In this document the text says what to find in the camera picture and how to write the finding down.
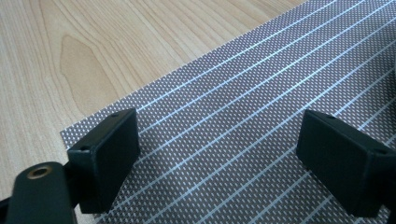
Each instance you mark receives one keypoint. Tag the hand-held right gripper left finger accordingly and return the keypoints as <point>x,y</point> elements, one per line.
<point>106,161</point>

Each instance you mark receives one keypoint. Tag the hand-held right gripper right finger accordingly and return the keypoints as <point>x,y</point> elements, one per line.
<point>342,168</point>

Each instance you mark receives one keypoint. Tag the grey striped placemat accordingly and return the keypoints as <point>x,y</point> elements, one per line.
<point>233,109</point>

